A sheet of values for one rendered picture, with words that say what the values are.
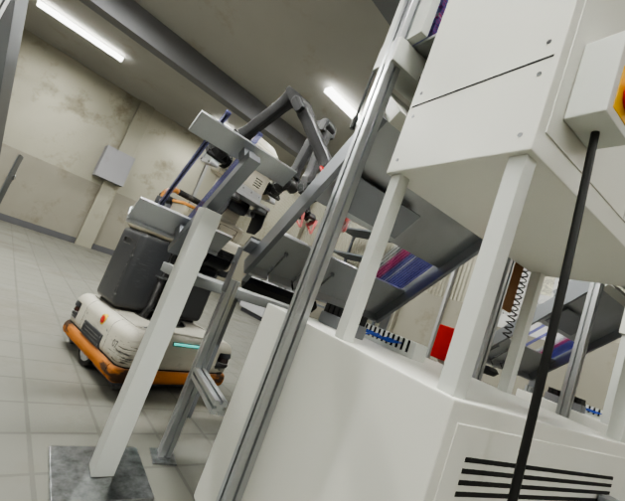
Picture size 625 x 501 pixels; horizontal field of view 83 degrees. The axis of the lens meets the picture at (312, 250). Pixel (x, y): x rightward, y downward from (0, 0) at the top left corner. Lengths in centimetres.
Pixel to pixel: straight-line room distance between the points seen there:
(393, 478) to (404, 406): 10
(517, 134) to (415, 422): 47
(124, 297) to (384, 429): 161
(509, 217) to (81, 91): 861
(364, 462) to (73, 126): 844
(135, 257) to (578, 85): 181
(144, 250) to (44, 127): 683
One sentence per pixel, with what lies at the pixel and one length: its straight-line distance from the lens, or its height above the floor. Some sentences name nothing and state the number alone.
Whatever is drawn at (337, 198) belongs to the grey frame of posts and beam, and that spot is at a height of 92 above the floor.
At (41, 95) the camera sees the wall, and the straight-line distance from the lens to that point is 876.
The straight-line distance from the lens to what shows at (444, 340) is 182.
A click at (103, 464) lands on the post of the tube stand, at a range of 129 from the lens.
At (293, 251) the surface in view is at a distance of 129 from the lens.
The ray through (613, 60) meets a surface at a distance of 75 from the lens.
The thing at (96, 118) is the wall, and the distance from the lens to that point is 882.
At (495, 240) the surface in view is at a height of 86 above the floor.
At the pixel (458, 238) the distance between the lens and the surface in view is 143.
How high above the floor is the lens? 68
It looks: 7 degrees up
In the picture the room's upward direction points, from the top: 21 degrees clockwise
